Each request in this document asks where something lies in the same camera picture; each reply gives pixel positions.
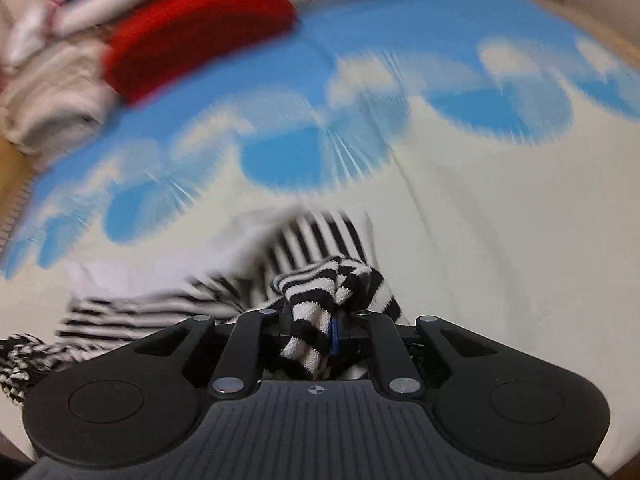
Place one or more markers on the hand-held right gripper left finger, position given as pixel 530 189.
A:
pixel 245 350

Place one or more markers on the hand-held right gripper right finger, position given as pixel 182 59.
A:
pixel 387 350

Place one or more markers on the striped and white small garment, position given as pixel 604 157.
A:
pixel 310 290

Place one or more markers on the blue cloud printed bed sheet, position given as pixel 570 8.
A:
pixel 475 200

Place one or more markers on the wooden headboard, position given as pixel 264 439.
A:
pixel 12 180

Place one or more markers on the beige folded blanket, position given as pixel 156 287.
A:
pixel 55 95

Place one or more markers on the red folded blanket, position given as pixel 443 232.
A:
pixel 200 30

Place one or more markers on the white and pink cloth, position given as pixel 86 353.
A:
pixel 32 25

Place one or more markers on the wooden bed side rail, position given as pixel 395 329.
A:
pixel 595 25

